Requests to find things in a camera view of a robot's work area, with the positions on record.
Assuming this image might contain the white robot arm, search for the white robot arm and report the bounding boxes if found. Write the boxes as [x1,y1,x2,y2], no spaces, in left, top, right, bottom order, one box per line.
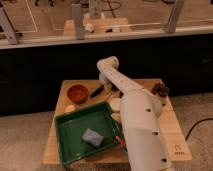
[97,56,175,171]

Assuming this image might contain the green plastic tray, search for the green plastic tray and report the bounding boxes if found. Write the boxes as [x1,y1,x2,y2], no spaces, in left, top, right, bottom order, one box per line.
[55,102,121,165]

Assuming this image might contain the grey sponge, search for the grey sponge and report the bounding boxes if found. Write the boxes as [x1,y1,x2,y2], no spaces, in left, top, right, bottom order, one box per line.
[82,128,104,147]

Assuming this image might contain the orange bowl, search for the orange bowl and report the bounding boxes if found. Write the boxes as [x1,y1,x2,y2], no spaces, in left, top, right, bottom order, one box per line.
[67,84,89,104]

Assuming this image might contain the dark brown pinecone object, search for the dark brown pinecone object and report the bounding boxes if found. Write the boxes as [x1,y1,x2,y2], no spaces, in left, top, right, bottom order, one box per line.
[151,83,169,98]

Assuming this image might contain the black cable on floor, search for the black cable on floor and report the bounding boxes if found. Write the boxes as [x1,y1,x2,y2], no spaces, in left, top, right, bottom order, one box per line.
[185,117,213,142]

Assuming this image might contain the wooden background table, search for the wooden background table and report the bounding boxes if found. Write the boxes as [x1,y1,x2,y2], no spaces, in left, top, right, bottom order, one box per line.
[63,18,131,36]

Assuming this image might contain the red handled utensil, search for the red handled utensil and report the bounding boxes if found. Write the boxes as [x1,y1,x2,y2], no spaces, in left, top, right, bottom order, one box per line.
[115,136,126,147]

